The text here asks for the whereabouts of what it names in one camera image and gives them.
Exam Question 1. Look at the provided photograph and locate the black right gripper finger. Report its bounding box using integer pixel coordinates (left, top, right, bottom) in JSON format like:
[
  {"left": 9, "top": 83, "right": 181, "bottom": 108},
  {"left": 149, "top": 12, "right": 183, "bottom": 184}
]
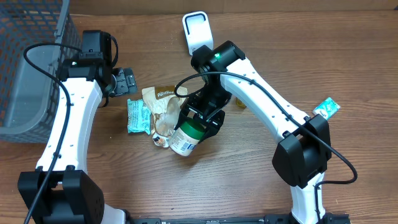
[
  {"left": 174, "top": 107, "right": 192, "bottom": 131},
  {"left": 201, "top": 110, "right": 225, "bottom": 141}
]

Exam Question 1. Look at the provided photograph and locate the brown Pantree snack bag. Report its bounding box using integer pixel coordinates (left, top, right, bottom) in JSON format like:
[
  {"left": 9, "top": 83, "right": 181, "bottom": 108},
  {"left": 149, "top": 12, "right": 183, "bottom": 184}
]
[{"left": 142, "top": 85, "right": 186, "bottom": 148}]

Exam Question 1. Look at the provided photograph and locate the green lid white jar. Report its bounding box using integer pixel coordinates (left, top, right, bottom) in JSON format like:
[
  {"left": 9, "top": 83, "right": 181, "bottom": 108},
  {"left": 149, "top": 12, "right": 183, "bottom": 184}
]
[{"left": 169, "top": 118, "right": 205, "bottom": 157}]

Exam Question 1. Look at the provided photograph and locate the yellow oil bottle silver cap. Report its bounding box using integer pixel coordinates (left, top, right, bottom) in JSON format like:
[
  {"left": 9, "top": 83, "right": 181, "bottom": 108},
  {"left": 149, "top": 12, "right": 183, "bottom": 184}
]
[{"left": 236, "top": 98, "right": 247, "bottom": 109}]

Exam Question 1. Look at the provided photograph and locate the teal wet wipes pack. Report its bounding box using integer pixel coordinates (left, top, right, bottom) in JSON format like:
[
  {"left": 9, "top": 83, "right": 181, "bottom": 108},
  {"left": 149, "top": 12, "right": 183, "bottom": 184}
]
[{"left": 127, "top": 99, "right": 151, "bottom": 135}]

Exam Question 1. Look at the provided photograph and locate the small teal tissue pack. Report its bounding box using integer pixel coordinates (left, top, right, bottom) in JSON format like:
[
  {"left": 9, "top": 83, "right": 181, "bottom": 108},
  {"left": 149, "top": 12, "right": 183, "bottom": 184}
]
[{"left": 313, "top": 97, "right": 341, "bottom": 120}]

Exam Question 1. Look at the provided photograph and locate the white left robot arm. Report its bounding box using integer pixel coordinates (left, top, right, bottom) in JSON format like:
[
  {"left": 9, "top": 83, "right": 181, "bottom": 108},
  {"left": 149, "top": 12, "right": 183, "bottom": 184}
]
[{"left": 17, "top": 30, "right": 137, "bottom": 224}]

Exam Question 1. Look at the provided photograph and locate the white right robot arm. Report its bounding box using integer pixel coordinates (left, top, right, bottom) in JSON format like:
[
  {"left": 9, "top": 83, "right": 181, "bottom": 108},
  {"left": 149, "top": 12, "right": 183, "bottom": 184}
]
[{"left": 175, "top": 40, "right": 331, "bottom": 223}]

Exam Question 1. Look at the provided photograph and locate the white barcode scanner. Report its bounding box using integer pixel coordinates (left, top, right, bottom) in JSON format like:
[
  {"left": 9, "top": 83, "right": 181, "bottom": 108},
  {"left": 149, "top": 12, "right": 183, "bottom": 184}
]
[{"left": 182, "top": 11, "right": 213, "bottom": 56}]

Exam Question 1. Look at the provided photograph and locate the dark grey plastic basket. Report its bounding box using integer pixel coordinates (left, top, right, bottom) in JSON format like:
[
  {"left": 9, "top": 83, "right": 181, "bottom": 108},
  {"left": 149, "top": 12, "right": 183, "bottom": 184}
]
[{"left": 1, "top": 0, "right": 81, "bottom": 142}]

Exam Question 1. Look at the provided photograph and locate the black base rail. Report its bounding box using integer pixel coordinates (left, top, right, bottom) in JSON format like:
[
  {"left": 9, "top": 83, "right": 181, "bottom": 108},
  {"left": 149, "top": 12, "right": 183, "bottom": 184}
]
[{"left": 124, "top": 213, "right": 352, "bottom": 224}]

